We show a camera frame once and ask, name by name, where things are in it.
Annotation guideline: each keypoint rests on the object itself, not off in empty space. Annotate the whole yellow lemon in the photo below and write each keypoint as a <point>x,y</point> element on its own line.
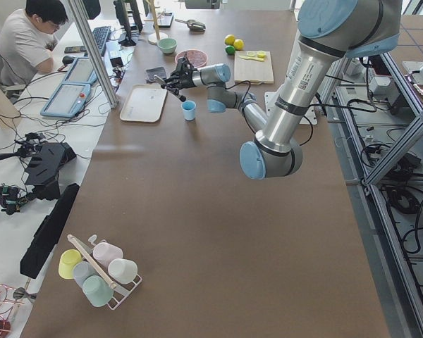
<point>229,40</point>
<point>238,44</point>

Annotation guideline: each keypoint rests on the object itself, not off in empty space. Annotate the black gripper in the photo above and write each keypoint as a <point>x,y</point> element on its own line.
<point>187,80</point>

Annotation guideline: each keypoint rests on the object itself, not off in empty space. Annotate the cream rabbit tray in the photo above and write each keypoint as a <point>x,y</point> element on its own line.
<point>144,104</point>

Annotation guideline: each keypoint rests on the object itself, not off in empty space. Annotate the seated person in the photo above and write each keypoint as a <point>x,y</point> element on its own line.
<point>27,40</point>

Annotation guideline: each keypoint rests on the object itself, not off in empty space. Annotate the green lime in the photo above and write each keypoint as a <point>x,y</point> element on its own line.
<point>230,50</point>

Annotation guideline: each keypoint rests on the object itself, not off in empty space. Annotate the white wire cup rack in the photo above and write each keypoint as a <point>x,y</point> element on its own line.
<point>121,291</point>

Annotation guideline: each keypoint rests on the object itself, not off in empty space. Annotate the green ceramic bowl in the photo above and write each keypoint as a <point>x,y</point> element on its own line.
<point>167,45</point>

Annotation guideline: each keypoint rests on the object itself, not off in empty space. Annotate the blue teach pendant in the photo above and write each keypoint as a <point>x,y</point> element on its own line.
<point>81,71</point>
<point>68,100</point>

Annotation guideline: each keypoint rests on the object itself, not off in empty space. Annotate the wooden cutting board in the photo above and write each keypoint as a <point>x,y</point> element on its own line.
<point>255,72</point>

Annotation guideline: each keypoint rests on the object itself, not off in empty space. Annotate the yellow plastic knife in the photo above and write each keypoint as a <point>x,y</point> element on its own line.
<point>251,58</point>

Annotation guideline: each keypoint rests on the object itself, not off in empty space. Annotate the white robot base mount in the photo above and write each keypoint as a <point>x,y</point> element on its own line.
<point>270,100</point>

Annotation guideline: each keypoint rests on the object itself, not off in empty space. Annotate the pink cup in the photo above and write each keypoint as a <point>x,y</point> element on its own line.
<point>105,253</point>

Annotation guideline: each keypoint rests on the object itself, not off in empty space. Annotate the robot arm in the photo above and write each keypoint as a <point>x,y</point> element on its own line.
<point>328,31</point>

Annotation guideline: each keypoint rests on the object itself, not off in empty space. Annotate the steel muddler black tip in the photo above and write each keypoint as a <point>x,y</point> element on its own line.
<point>170,88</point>

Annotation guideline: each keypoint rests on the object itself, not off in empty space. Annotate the yellow cup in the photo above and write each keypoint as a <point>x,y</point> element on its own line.
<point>68,260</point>

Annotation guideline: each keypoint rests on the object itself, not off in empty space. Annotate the pink bowl of ice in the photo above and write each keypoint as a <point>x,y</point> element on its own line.
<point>196,57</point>

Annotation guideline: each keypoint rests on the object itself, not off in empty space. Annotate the mint green cup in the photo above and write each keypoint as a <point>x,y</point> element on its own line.
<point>97,291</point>

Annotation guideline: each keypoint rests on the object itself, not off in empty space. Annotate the black long box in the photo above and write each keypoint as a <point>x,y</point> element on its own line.
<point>48,234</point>

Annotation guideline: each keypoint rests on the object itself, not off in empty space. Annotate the white cup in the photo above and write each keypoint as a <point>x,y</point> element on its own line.
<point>123,270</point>

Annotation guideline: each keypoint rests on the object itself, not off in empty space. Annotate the grey folded cloth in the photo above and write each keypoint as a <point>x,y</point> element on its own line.
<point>153,73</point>

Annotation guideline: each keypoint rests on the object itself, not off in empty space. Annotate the wooden cup stand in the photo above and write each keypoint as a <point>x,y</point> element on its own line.
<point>157,35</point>

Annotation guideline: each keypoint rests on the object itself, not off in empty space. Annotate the light blue cup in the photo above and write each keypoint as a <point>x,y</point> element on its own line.
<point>189,110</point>

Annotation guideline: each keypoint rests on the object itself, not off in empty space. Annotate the black keyboard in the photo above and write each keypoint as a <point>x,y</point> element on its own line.
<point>101,35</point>

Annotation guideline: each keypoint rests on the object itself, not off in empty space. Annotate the grey cup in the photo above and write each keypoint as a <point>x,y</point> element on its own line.
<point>82,271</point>

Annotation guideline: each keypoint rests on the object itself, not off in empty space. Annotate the steel ice scoop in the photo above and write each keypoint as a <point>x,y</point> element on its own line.
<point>193,25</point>

